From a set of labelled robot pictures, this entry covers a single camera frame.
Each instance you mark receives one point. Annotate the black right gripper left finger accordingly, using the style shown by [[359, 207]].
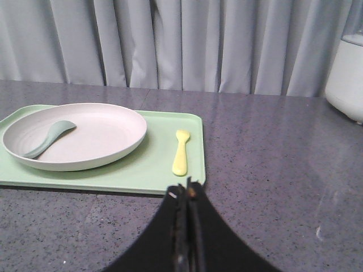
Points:
[[163, 245]]

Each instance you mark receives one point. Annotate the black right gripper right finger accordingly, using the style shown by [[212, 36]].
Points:
[[214, 246]]

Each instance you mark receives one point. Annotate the cream round plate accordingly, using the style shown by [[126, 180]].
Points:
[[104, 133]]

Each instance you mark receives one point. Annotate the light green serving tray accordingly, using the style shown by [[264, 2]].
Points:
[[147, 169]]

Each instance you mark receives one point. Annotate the sage green plastic spoon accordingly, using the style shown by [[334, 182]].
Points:
[[55, 131]]

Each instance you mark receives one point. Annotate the grey pleated curtain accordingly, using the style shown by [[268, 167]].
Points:
[[255, 47]]

